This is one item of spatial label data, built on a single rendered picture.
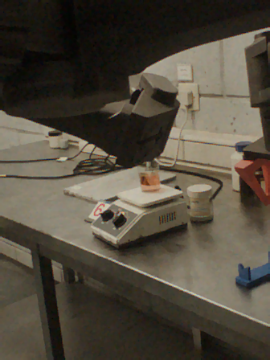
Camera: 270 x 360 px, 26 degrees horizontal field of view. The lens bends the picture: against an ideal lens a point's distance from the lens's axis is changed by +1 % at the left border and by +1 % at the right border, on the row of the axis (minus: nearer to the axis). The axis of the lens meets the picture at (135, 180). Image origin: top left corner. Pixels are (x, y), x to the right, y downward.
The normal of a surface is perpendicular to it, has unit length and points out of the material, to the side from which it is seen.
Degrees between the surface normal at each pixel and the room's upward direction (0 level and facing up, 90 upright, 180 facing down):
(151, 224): 90
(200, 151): 90
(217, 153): 90
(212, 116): 90
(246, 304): 0
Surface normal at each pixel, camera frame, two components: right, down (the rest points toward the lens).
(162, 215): 0.54, 0.18
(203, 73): -0.76, 0.25
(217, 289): -0.10, -0.96
